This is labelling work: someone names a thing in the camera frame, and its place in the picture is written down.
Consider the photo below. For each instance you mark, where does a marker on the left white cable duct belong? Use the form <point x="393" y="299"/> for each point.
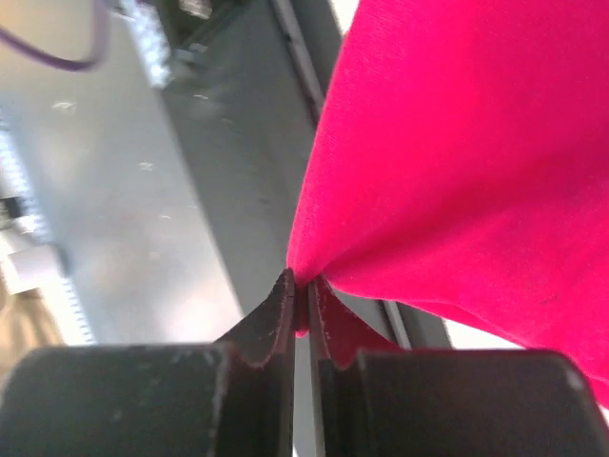
<point x="150" y="41"/>

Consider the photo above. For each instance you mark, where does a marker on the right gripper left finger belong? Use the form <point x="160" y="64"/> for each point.
<point x="232" y="397"/>

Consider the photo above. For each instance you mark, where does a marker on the magenta t-shirt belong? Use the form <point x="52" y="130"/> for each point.
<point x="461" y="166"/>

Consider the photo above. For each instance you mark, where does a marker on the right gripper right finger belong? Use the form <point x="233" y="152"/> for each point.
<point x="373" y="398"/>

